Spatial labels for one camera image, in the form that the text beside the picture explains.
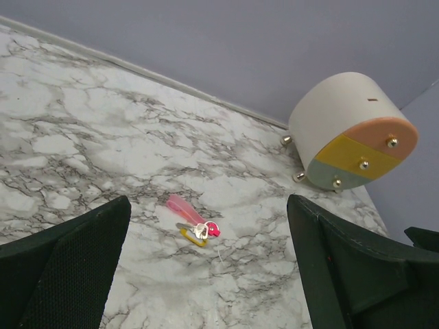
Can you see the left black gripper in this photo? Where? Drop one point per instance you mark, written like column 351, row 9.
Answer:
column 355, row 278

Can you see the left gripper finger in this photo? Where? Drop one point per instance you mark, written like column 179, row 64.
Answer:
column 61, row 277

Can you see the round tricolour drawer cabinet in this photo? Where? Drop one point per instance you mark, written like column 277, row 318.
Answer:
column 348, row 133

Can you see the yellow tag key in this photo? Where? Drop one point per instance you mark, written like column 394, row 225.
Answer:
column 197, row 234

